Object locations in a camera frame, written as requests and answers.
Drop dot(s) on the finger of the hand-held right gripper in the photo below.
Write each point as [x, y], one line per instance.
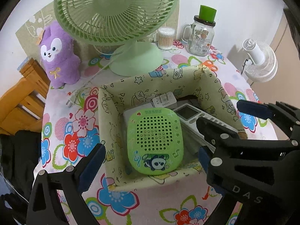
[253, 109]
[218, 130]

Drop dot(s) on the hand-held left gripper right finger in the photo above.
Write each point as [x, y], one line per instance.
[203, 157]

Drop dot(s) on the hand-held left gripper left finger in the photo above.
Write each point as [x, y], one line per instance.
[91, 168]

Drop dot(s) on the white remote control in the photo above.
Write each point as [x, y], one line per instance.
[187, 112]

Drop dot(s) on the cartoon print storage box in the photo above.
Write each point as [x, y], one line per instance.
[110, 131]

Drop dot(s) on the green panda case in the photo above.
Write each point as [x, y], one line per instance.
[152, 140]

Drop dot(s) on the white plug adapter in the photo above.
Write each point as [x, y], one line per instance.
[165, 102]

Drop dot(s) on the translucent white plastic case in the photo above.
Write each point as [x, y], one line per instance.
[134, 112]

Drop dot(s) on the white standing fan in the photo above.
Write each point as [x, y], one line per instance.
[262, 63]

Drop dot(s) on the floral tablecloth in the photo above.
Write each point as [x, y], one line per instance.
[70, 121]

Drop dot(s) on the black clothes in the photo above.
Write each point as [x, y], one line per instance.
[16, 159]

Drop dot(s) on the glass mug jar green lid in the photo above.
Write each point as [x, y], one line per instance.
[199, 42]

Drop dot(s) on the wooden chair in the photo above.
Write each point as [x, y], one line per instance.
[21, 98]

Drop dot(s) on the cotton swab container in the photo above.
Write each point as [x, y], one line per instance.
[166, 39]

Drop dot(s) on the purple plush toy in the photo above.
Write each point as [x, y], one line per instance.
[61, 63]

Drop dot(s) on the blue paper patch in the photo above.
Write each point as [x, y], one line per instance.
[23, 63]

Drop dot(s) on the pale green patterned board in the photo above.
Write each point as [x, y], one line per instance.
[28, 28]

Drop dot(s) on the green desk fan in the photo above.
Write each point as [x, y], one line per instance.
[117, 4]

